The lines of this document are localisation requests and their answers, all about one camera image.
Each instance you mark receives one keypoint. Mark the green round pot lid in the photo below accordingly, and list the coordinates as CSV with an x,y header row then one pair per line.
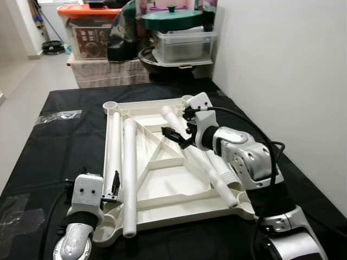
x,y
171,20

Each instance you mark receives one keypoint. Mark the clear plastic food container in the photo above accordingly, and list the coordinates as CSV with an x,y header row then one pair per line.
x,y
184,47

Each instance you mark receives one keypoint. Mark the white plastic table leg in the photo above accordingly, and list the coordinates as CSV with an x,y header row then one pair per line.
x,y
130,162
225,174
113,141
200,165

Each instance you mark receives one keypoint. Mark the clear bin with orange lid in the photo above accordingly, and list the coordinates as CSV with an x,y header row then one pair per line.
x,y
81,11

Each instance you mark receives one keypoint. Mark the pink purple container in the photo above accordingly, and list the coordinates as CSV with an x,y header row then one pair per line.
x,y
157,6

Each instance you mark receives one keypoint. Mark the flat clear tape patch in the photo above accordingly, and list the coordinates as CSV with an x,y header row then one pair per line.
x,y
13,214

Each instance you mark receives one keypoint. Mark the crumpled clear tape piece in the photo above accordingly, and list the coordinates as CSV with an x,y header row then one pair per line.
x,y
59,115

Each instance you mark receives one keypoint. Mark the shiny black plastic bag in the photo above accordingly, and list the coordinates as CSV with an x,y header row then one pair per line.
x,y
123,32

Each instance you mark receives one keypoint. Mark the brown printed carton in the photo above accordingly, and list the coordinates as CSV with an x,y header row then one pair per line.
x,y
89,42

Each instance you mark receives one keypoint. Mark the white plastic table top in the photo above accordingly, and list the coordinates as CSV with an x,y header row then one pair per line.
x,y
162,187

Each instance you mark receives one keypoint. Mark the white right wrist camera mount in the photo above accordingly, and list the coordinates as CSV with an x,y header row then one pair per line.
x,y
199,103

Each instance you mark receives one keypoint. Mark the black tablecloth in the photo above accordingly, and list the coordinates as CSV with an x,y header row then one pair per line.
x,y
54,157

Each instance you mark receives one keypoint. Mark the patterned cloth covered bench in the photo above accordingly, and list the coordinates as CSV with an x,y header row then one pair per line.
x,y
103,73

